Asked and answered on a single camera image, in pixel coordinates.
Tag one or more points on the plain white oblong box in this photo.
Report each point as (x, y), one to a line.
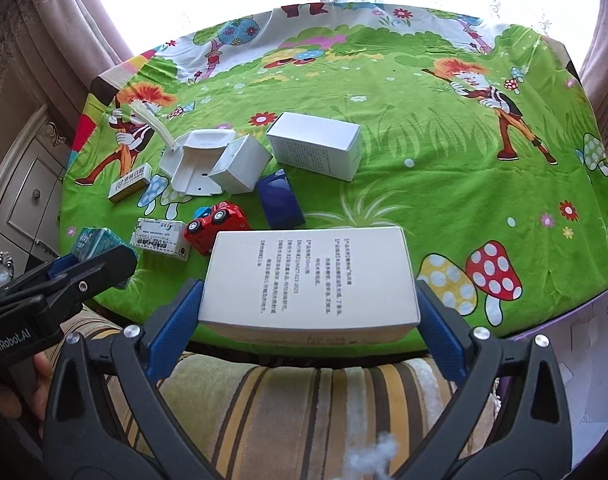
(314, 142)

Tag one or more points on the small white box yellow edge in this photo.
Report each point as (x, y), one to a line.
(129, 187)

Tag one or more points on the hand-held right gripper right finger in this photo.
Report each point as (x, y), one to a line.
(441, 330)

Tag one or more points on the flat white box blue emblem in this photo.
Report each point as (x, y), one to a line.
(159, 237)

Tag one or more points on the green cartoon printed cloth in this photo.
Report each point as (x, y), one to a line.
(384, 185)

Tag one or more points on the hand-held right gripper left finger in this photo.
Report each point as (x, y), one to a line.
(176, 320)

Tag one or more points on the purple cardboard box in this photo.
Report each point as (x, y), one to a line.
(584, 350)

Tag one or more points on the large white box pink spot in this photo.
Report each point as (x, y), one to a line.
(309, 280)

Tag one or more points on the pinkish brown curtain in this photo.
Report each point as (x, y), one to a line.
(604, 60)
(49, 20)

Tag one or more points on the white ornate dresser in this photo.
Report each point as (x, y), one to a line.
(29, 195)

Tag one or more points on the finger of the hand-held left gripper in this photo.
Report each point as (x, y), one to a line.
(59, 266)
(94, 272)

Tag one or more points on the person's left hand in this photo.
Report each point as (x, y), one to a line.
(43, 385)

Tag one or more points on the red toy car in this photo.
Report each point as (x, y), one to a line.
(219, 225)

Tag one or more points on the teal box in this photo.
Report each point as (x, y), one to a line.
(91, 242)

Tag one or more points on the dark blue box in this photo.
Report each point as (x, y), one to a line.
(279, 200)

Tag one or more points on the striped plush cushion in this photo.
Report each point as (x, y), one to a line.
(294, 410)

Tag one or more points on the white cube box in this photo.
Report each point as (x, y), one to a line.
(239, 165)

